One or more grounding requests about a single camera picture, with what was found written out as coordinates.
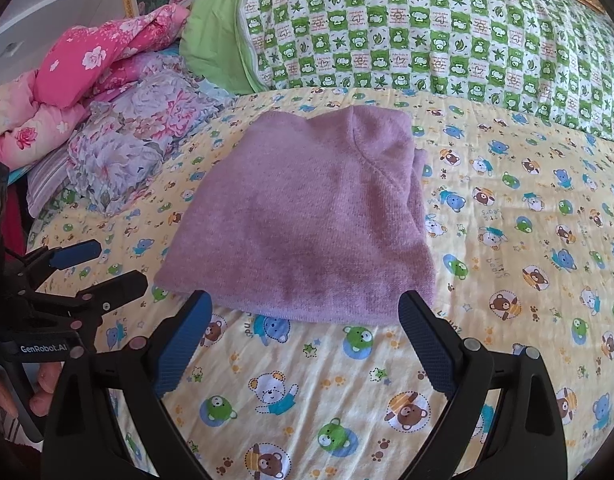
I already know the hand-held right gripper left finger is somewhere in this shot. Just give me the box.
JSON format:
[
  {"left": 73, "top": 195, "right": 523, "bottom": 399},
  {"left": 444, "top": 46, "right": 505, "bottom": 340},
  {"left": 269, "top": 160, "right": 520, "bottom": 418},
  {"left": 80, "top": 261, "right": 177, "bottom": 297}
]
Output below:
[{"left": 42, "top": 290, "right": 214, "bottom": 480}]

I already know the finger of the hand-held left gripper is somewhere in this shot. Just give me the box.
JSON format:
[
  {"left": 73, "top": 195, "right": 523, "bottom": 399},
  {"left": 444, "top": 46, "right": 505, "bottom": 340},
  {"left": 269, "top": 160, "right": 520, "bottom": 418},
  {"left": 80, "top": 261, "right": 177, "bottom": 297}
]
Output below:
[
  {"left": 34, "top": 269, "right": 149, "bottom": 344},
  {"left": 14, "top": 239, "right": 102, "bottom": 287}
]

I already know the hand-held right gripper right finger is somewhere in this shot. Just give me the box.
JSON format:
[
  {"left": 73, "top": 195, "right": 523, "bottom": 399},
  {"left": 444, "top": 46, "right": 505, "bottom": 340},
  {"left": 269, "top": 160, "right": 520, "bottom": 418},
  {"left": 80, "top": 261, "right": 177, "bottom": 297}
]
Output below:
[{"left": 398, "top": 290, "right": 570, "bottom": 480}]

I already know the purple knit sweater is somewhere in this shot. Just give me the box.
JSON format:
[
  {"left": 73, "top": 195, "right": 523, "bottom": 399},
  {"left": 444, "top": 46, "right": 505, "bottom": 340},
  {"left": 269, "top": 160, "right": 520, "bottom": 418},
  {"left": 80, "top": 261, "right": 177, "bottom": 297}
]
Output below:
[{"left": 153, "top": 106, "right": 436, "bottom": 327}]

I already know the person's left hand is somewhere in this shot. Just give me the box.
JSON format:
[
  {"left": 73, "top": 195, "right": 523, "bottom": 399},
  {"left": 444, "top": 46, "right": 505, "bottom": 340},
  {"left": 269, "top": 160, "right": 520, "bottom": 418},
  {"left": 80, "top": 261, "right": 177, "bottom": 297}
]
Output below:
[{"left": 0, "top": 361, "right": 64, "bottom": 418}]

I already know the red cloth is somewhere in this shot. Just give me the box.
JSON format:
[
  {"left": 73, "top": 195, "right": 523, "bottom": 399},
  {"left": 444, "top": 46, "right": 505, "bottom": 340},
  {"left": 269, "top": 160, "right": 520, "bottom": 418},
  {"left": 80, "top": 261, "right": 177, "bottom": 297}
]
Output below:
[{"left": 4, "top": 177, "right": 32, "bottom": 257}]

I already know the purple striped cloth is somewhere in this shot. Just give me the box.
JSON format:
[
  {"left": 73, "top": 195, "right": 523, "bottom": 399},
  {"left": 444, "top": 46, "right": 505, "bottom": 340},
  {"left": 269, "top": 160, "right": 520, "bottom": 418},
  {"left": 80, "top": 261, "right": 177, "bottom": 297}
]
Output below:
[{"left": 26, "top": 149, "right": 90, "bottom": 217}]

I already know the pastel floral pillow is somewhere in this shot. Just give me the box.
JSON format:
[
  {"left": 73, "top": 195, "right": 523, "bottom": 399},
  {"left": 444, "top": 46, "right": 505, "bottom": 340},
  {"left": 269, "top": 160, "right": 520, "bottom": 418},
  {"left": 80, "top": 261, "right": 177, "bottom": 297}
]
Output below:
[{"left": 66, "top": 52, "right": 239, "bottom": 219}]

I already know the yellow animal print bedsheet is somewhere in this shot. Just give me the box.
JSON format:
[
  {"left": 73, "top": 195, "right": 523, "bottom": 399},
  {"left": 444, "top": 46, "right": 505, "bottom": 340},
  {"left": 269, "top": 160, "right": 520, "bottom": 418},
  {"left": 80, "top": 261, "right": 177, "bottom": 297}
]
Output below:
[{"left": 26, "top": 86, "right": 614, "bottom": 480}]

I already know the pink floral quilt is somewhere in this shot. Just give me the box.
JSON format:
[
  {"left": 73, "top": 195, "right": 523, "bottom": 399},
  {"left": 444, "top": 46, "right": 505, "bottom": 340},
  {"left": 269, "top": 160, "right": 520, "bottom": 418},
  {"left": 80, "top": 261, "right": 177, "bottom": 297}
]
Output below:
[{"left": 0, "top": 3, "right": 191, "bottom": 169}]

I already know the white wardrobe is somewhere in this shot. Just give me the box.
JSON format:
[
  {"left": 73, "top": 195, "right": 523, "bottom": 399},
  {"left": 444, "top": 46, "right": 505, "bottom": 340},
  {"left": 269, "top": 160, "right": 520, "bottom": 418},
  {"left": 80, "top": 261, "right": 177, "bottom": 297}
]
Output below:
[{"left": 0, "top": 0, "right": 130, "bottom": 91}]

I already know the green checkered quilt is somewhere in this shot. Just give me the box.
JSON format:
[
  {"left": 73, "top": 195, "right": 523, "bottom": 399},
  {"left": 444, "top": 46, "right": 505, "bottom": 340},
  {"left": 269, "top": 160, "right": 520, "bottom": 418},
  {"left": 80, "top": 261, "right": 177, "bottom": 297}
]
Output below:
[{"left": 179, "top": 0, "right": 614, "bottom": 144}]

